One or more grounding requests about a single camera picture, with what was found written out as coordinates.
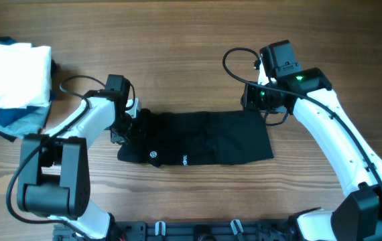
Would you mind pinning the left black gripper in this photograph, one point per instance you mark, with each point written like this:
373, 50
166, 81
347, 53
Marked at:
117, 137

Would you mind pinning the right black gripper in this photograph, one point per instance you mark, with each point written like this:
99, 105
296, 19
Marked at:
249, 102

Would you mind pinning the black t-shirt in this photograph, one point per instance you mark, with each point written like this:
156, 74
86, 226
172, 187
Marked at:
198, 138

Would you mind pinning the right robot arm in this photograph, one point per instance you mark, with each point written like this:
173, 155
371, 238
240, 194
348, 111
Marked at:
308, 95

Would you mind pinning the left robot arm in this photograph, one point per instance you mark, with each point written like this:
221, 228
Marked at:
53, 179

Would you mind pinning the light blue denim garment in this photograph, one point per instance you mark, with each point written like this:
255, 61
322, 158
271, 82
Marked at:
19, 122

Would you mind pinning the dark blue folded garment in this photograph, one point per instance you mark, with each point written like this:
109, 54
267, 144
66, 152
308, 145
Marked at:
8, 114

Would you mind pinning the white folded cloth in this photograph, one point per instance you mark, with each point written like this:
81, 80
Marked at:
10, 75

